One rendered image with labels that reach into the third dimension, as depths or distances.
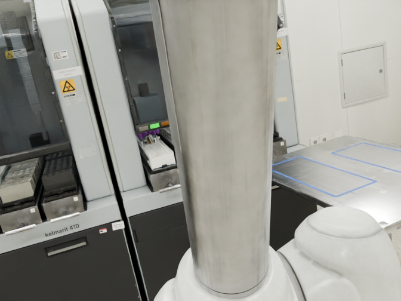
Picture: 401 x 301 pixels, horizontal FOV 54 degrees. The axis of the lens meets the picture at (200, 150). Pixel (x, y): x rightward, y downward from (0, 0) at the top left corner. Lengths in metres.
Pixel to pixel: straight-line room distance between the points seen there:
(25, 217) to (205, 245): 1.17
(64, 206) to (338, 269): 1.13
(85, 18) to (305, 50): 1.95
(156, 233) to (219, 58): 1.36
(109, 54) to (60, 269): 0.83
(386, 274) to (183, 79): 0.44
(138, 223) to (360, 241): 1.10
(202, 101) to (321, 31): 2.90
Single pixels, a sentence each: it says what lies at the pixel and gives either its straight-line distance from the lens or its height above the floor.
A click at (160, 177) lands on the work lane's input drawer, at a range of 1.54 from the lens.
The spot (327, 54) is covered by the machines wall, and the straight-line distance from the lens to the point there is 3.22.
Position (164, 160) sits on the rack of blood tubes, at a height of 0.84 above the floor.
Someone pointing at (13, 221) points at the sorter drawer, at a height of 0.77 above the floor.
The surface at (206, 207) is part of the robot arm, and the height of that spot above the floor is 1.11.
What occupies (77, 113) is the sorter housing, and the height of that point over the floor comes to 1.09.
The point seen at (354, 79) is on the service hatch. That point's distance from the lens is 3.38.
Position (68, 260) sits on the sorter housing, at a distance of 1.63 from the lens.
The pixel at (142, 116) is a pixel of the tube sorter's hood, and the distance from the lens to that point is 1.56.
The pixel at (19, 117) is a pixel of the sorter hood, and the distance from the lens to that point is 1.55.
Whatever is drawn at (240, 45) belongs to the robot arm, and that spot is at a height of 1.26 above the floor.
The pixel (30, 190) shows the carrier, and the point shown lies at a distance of 1.61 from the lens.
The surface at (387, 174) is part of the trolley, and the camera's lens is 1.22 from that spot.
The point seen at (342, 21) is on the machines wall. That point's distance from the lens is 3.31.
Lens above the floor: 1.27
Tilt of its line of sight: 16 degrees down
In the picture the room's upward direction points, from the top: 10 degrees counter-clockwise
